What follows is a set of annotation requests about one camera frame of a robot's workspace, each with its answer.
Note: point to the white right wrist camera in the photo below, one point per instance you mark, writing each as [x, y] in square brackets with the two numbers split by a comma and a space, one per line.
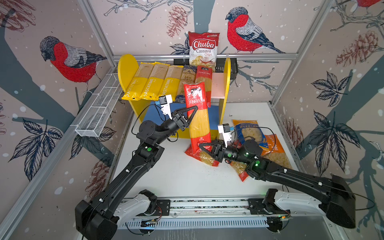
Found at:
[226, 131]

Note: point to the yellow wooden shelf unit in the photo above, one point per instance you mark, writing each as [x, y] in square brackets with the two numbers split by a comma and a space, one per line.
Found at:
[128, 67]

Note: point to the red spaghetti pack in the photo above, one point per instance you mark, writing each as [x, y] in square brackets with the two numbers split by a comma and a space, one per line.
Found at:
[199, 127]
[204, 75]

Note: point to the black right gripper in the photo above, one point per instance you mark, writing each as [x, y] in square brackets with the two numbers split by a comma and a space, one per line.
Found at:
[221, 154]

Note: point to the yellow spaghetti pack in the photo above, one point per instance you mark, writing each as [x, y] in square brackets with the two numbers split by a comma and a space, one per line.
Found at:
[138, 82]
[171, 82]
[155, 81]

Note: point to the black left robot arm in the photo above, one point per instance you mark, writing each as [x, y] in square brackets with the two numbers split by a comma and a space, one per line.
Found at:
[97, 219]

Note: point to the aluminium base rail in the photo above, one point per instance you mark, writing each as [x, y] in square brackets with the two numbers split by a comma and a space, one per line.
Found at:
[219, 213]

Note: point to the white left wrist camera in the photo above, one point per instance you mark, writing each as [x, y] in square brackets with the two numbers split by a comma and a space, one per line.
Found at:
[165, 102]

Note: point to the orange pasta bag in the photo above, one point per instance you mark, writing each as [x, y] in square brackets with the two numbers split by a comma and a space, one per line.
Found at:
[275, 152]

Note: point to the white wire wall basket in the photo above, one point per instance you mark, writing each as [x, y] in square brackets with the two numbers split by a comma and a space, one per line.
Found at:
[101, 108]

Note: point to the blue orecchiette pasta bag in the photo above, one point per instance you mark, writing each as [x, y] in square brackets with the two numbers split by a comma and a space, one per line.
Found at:
[250, 130]

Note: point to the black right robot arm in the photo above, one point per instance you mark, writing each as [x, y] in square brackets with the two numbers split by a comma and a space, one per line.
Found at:
[336, 197]

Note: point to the Chuba cassava chips bag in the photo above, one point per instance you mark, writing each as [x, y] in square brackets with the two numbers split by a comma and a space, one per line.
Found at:
[203, 49]

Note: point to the red fusilli bag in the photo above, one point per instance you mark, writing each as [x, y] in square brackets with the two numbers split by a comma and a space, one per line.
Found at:
[240, 169]
[202, 157]

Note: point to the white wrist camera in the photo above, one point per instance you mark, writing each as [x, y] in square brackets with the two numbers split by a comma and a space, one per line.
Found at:
[226, 131]
[165, 102]

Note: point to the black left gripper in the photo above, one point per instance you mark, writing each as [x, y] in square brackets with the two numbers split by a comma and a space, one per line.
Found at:
[182, 122]

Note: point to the dark blue spaghetti pack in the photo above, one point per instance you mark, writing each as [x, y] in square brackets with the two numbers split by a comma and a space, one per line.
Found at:
[188, 78]

